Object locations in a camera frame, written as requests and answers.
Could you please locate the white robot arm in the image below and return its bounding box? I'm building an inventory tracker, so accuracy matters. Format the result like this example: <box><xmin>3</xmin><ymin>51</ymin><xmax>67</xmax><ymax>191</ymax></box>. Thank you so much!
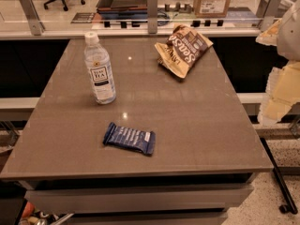
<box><xmin>256</xmin><ymin>0</ymin><xmax>300</xmax><ymax>126</ymax></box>

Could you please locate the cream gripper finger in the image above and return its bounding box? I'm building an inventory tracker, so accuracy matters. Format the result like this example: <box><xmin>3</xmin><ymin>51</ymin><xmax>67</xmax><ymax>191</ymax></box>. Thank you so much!
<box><xmin>256</xmin><ymin>19</ymin><xmax>282</xmax><ymax>46</ymax></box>
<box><xmin>258</xmin><ymin>61</ymin><xmax>300</xmax><ymax>126</ymax></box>

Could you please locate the middle metal glass bracket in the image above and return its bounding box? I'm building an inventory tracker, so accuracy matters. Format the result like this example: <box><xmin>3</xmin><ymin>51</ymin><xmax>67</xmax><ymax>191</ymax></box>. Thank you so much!
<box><xmin>147</xmin><ymin>0</ymin><xmax>158</xmax><ymax>34</ymax></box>

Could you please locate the right metal glass bracket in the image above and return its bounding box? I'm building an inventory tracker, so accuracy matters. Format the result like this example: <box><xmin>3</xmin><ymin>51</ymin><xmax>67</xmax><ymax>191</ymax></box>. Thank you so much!
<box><xmin>256</xmin><ymin>0</ymin><xmax>281</xmax><ymax>31</ymax></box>

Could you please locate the cardboard box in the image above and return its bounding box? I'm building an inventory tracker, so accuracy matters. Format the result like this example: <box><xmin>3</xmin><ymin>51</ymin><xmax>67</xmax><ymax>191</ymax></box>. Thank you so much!
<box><xmin>193</xmin><ymin>0</ymin><xmax>231</xmax><ymax>18</ymax></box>

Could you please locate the blue snack bar wrapper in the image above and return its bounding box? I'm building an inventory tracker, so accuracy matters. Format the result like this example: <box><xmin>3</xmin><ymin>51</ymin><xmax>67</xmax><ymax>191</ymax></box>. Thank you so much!
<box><xmin>103</xmin><ymin>123</ymin><xmax>156</xmax><ymax>156</ymax></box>

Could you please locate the grey table drawer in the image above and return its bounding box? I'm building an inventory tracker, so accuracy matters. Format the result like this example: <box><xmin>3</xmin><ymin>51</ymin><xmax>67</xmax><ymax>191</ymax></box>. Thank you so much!
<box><xmin>25</xmin><ymin>184</ymin><xmax>253</xmax><ymax>214</ymax></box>

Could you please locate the metal glass bracket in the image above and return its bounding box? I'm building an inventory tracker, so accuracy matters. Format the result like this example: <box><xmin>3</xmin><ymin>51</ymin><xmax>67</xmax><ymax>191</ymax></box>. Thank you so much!
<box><xmin>147</xmin><ymin>0</ymin><xmax>158</xmax><ymax>34</ymax></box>
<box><xmin>19</xmin><ymin>0</ymin><xmax>44</xmax><ymax>36</ymax></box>
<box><xmin>256</xmin><ymin>0</ymin><xmax>281</xmax><ymax>31</ymax></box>

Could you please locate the left metal glass bracket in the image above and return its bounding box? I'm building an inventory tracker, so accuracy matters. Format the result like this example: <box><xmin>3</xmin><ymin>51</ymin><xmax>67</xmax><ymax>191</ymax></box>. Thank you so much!
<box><xmin>19</xmin><ymin>0</ymin><xmax>44</xmax><ymax>36</ymax></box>

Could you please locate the clear tea water bottle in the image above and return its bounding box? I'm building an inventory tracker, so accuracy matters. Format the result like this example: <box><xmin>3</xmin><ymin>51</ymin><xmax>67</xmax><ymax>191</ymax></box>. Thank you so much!
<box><xmin>84</xmin><ymin>32</ymin><xmax>116</xmax><ymax>104</ymax></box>

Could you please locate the black floor bar with wheel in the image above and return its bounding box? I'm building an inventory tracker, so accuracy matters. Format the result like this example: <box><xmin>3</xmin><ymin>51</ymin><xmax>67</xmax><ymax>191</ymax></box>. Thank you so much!
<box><xmin>261</xmin><ymin>138</ymin><xmax>298</xmax><ymax>215</ymax></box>

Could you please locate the brown chip bag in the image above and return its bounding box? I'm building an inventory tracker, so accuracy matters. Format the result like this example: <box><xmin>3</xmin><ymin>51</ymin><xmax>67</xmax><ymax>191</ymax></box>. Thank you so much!
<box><xmin>155</xmin><ymin>23</ymin><xmax>213</xmax><ymax>79</ymax></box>

